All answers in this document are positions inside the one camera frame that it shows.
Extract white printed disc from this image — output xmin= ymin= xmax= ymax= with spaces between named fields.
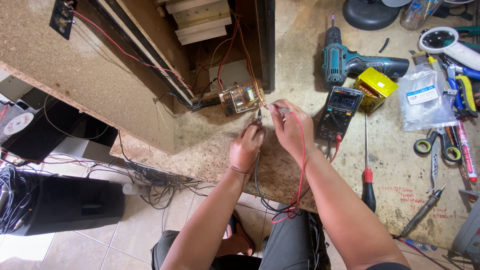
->
xmin=3 ymin=112 xmax=35 ymax=136

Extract yellow black handled pliers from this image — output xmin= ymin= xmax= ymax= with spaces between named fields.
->
xmin=455 ymin=75 xmax=479 ymax=118

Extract black amplifier box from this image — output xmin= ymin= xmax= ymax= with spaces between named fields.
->
xmin=0 ymin=87 xmax=119 ymax=163

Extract white round magnifier lamp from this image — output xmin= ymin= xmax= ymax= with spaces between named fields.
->
xmin=418 ymin=26 xmax=480 ymax=72

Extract bundle of grey cables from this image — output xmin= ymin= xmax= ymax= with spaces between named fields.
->
xmin=0 ymin=166 xmax=40 ymax=235

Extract brown sandal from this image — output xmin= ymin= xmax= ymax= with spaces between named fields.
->
xmin=226 ymin=210 xmax=257 ymax=257

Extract steel tweezers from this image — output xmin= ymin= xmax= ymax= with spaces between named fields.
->
xmin=426 ymin=140 xmax=440 ymax=194

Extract black soldering iron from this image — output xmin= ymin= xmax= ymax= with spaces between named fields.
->
xmin=400 ymin=184 xmax=447 ymax=238

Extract red black handled screwdriver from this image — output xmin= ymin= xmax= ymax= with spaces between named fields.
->
xmin=361 ymin=112 xmax=377 ymax=213

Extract brown circuit board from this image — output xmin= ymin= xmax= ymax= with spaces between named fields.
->
xmin=218 ymin=79 xmax=267 ymax=116

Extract red cabinet wire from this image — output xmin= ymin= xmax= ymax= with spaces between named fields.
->
xmin=72 ymin=10 xmax=193 ymax=90

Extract blue handled pliers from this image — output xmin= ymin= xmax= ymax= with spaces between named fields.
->
xmin=439 ymin=54 xmax=480 ymax=111

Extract grey metal box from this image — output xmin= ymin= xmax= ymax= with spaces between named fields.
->
xmin=452 ymin=189 xmax=480 ymax=259

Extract black round fan base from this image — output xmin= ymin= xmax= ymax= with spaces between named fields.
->
xmin=342 ymin=0 xmax=402 ymax=31

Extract black terminal plate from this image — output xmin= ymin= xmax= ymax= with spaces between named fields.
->
xmin=49 ymin=0 xmax=78 ymax=41

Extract clear bag of cable ties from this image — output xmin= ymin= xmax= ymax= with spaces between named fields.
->
xmin=397 ymin=64 xmax=459 ymax=132

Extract red multimeter probe lead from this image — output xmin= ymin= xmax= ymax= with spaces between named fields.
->
xmin=264 ymin=104 xmax=343 ymax=224

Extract teal cordless drill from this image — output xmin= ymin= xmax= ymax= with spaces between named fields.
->
xmin=321 ymin=14 xmax=410 ymax=89

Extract black multimeter probe lead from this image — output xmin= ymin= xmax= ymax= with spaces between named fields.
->
xmin=254 ymin=108 xmax=333 ymax=215

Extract black floor speaker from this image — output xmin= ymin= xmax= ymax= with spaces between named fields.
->
xmin=8 ymin=173 xmax=126 ymax=237

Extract person's left hand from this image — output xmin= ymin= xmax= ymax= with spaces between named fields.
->
xmin=229 ymin=119 xmax=267 ymax=175

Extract black green-ringed scissors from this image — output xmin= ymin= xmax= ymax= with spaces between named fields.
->
xmin=413 ymin=127 xmax=463 ymax=163

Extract person's grey shorts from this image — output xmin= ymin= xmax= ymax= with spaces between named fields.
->
xmin=151 ymin=204 xmax=332 ymax=270

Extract white plastic bottle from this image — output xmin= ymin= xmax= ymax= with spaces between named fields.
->
xmin=122 ymin=182 xmax=151 ymax=196

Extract black digital multimeter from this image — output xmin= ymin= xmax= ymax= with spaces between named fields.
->
xmin=316 ymin=86 xmax=365 ymax=142

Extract aluminium heat sink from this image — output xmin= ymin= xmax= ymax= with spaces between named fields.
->
xmin=165 ymin=0 xmax=233 ymax=46

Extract wooden speaker cabinet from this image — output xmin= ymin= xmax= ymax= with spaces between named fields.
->
xmin=0 ymin=0 xmax=276 ymax=155

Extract tangle of black floor cables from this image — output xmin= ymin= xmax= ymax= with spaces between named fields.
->
xmin=84 ymin=129 xmax=216 ymax=211

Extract person's right hand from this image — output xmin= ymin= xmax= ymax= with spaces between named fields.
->
xmin=268 ymin=99 xmax=318 ymax=158

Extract yellow taped transformer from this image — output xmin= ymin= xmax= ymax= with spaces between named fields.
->
xmin=352 ymin=67 xmax=399 ymax=114

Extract red white marker pen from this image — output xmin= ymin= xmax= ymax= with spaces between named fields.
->
xmin=455 ymin=120 xmax=478 ymax=183

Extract clear glass jar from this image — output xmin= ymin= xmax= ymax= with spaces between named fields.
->
xmin=400 ymin=0 xmax=443 ymax=31

